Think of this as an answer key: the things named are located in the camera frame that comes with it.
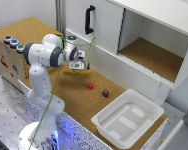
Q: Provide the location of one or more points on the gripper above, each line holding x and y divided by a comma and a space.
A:
76, 65

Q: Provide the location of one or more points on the yellow block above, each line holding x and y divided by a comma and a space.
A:
75, 71

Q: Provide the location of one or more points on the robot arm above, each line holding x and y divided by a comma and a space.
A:
40, 83

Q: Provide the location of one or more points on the pink block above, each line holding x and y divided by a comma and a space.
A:
90, 85

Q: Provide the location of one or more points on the purple block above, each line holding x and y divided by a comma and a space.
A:
105, 93

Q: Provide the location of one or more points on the white sliding door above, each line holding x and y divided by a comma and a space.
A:
107, 23

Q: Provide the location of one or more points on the green button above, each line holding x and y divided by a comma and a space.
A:
20, 48

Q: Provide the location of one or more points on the wooden drawer box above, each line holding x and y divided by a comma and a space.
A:
25, 30

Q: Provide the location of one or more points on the blue button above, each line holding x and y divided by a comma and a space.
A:
14, 42

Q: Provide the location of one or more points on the white cabinet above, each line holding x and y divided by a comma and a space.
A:
144, 78

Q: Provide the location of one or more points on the red button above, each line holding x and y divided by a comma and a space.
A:
7, 38

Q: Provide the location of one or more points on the white plastic box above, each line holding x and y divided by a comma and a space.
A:
127, 121

